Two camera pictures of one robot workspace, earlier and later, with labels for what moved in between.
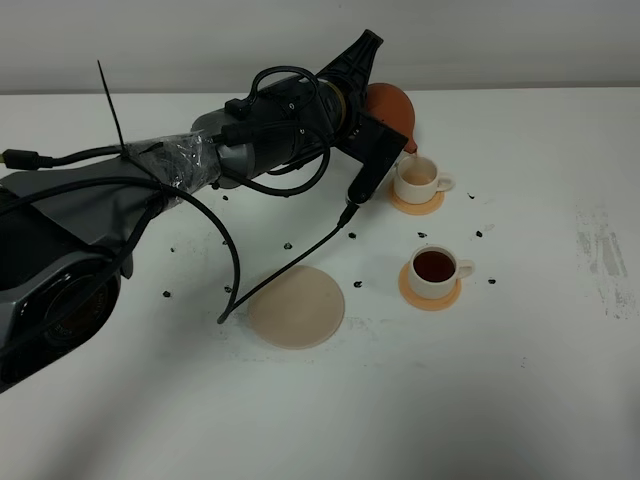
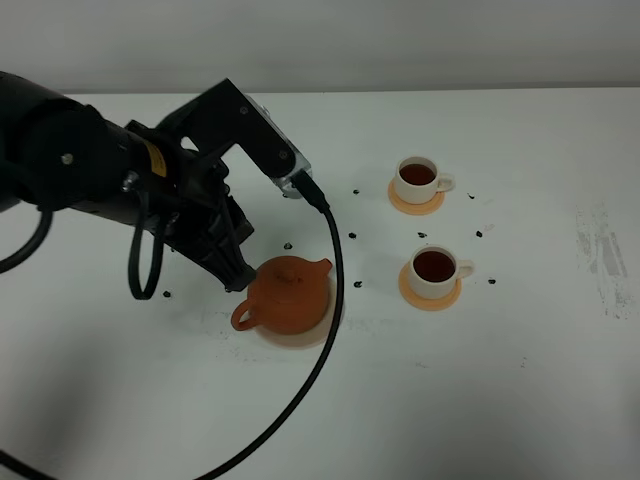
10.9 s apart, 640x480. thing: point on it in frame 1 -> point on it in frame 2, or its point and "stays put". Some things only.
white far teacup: x=418 y=180 stays put
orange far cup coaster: x=416 y=209 stays put
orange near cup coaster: x=425 y=303 stays put
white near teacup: x=434 y=271 stays put
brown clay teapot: x=392 y=108 -> x=288 y=295
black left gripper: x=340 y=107 -> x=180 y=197
